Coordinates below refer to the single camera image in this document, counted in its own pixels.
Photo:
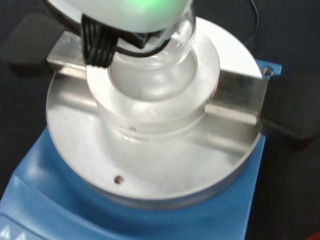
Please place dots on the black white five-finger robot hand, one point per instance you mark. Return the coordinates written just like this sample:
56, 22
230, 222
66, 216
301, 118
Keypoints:
120, 15

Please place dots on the blue heater with steel block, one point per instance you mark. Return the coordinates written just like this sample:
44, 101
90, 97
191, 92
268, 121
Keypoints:
75, 162

